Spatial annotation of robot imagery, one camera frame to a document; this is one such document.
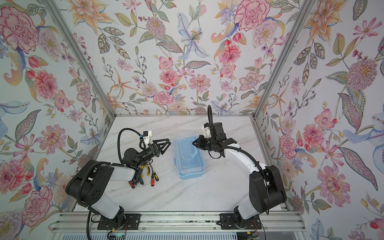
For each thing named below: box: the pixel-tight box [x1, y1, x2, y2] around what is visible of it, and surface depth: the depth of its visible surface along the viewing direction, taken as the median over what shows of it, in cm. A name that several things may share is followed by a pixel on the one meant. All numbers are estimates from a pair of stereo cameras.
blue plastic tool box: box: [174, 136, 206, 180], surface depth 86 cm
